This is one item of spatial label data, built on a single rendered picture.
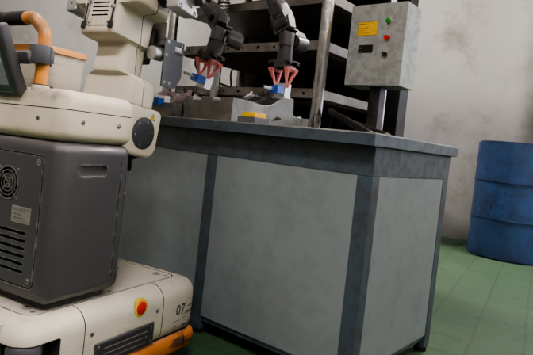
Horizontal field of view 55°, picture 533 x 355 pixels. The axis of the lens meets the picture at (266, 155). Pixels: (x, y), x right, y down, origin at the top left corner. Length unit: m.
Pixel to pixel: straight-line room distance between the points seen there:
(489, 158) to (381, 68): 2.19
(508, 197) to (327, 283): 3.03
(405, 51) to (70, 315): 1.86
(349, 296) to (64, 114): 0.94
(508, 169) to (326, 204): 3.03
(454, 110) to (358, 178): 3.99
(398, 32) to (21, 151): 1.79
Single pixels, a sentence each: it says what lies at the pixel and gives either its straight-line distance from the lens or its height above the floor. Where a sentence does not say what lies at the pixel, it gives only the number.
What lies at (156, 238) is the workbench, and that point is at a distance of 2.17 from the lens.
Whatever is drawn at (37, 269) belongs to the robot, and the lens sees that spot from 1.35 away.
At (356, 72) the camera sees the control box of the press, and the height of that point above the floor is 1.13.
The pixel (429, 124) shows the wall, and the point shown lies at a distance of 5.53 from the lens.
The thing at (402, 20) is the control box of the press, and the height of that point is 1.38.
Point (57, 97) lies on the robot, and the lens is 1.30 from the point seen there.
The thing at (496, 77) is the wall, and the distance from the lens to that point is 5.51.
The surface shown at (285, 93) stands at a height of 0.93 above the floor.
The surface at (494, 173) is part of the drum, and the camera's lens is 4.56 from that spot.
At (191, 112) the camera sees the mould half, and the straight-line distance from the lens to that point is 2.06.
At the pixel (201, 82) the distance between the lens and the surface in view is 2.03.
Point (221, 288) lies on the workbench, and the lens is 1.93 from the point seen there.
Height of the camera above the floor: 0.74
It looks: 1 degrees down
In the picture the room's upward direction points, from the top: 6 degrees clockwise
